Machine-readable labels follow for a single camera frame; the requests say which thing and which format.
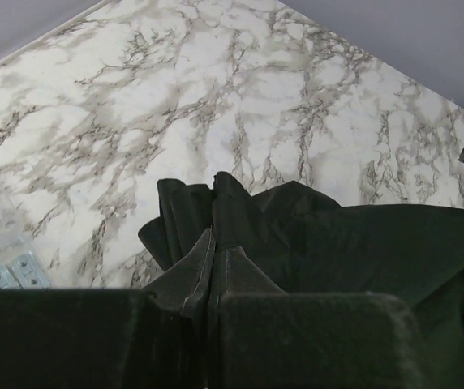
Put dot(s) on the dark green folding umbrella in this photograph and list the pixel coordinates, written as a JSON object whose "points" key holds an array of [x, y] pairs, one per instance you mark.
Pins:
{"points": [[305, 242]]}

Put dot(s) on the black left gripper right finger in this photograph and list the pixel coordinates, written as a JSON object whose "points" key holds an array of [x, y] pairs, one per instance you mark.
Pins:
{"points": [[263, 337]]}

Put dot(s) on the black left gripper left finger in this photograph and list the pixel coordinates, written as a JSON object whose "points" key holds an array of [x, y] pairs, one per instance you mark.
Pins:
{"points": [[110, 338]]}

